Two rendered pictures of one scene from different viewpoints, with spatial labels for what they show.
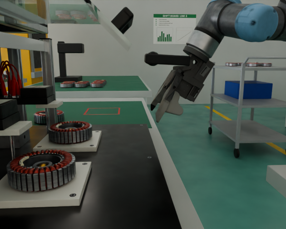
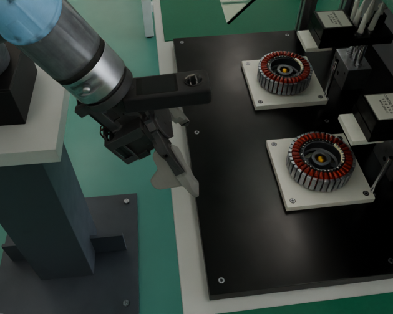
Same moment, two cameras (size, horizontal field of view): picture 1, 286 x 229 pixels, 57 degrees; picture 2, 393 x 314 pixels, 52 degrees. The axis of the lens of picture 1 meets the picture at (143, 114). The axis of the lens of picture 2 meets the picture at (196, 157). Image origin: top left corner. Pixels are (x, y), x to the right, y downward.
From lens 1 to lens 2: 1.16 m
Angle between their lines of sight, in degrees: 118
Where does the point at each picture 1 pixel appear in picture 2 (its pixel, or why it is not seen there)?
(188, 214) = not seen: hidden behind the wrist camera
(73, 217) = (240, 57)
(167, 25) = not seen: outside the picture
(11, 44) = not seen: outside the picture
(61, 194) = (256, 63)
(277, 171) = (56, 134)
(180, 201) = not seen: hidden behind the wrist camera
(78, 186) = (248, 71)
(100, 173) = (241, 100)
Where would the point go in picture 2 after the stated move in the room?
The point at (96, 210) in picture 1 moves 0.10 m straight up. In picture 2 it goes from (228, 62) to (231, 23)
